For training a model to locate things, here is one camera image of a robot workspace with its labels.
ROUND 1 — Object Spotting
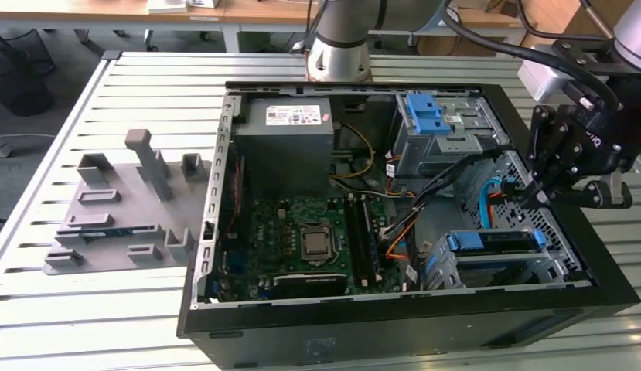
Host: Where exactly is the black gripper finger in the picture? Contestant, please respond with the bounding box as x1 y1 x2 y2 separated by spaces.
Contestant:
516 106 580 206
536 165 613 209

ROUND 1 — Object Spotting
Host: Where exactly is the red power wire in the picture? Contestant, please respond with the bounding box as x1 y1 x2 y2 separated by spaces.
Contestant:
493 185 528 206

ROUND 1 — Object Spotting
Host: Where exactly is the hard disk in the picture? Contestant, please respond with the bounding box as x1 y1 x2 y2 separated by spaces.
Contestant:
444 230 548 256

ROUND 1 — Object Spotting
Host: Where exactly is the blue data wire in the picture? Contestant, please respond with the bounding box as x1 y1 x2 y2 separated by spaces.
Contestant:
477 175 516 233

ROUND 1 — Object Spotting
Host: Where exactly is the grey metal disk bay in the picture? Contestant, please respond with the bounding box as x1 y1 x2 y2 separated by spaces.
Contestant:
421 226 583 291

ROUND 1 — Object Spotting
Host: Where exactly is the grey metal drive cage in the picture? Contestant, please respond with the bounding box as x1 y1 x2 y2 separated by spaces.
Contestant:
392 92 513 182

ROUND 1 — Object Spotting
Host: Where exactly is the wooden cabinet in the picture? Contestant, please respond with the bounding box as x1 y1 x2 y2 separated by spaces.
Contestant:
549 0 619 39

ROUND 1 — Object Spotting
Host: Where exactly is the grey office chair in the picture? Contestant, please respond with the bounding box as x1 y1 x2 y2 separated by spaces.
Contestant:
412 0 461 46

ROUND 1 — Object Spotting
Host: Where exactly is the bluish RAM stick in slot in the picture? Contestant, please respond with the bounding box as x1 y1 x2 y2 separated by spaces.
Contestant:
362 199 385 281

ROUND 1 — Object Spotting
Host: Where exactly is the black RAM slot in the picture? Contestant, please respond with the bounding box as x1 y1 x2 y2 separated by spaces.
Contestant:
344 196 370 286

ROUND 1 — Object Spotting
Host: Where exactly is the metal CPU socket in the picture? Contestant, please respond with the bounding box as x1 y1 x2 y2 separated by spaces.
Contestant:
296 222 340 267

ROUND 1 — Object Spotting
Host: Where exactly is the white power supply label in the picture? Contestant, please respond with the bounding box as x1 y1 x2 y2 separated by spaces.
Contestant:
265 104 328 127

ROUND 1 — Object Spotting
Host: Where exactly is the grey power supply unit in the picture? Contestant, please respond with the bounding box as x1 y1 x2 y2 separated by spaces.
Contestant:
232 96 336 200

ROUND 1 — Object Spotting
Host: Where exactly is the silver CPU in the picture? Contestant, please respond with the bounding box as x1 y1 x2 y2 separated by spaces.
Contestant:
302 231 333 257

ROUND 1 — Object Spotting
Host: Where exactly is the black graphics card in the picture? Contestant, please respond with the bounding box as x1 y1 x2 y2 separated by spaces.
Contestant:
272 272 349 299

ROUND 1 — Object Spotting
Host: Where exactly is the green motherboard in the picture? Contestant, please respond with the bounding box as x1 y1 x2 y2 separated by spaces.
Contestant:
217 195 408 302

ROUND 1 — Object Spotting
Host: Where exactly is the black open PC case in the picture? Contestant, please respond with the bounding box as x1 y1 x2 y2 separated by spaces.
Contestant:
175 80 641 370

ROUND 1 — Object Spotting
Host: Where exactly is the wooden desk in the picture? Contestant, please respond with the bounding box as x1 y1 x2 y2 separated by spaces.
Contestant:
0 0 528 59

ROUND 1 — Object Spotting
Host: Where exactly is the white box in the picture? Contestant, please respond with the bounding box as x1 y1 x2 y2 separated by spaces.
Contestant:
146 0 192 15

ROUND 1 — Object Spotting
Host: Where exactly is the grey parts rack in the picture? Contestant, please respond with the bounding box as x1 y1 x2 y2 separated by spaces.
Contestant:
43 129 214 277

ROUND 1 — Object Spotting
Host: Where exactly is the blue RAM stick on rack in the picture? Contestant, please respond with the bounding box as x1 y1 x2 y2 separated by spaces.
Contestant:
81 227 137 239

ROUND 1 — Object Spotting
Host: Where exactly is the black mesh bin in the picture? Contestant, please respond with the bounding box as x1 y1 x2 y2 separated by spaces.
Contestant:
0 29 58 117

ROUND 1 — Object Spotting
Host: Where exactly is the grey stand foot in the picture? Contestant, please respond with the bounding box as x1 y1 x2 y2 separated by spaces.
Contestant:
0 127 17 158

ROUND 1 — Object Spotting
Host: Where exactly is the grey camera bracket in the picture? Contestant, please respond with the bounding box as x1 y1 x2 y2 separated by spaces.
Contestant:
607 168 635 209

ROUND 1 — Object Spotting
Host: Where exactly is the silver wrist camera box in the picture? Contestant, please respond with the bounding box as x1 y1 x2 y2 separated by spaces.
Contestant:
516 43 611 102

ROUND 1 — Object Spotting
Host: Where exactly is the black cable bundle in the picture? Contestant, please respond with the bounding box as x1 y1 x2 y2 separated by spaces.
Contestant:
402 148 511 233

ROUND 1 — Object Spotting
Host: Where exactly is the blue plastic drive bracket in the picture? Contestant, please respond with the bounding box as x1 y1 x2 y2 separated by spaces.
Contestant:
405 94 453 135

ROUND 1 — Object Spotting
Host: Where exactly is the thick black hose cable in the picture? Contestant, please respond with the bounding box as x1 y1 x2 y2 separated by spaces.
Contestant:
442 0 621 111

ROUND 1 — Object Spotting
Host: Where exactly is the red wire black plug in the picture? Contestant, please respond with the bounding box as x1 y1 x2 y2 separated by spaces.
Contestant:
385 153 420 199

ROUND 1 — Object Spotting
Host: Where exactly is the yellow wire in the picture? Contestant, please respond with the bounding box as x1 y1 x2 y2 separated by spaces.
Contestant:
330 122 377 179

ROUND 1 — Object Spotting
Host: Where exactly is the orange wire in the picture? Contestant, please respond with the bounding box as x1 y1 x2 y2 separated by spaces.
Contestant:
385 226 421 260

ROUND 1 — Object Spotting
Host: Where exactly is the thin red wire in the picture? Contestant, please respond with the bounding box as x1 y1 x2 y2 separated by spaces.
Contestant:
233 156 248 237

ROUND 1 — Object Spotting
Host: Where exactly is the white floor cable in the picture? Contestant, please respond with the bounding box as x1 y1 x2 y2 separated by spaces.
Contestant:
0 132 58 141

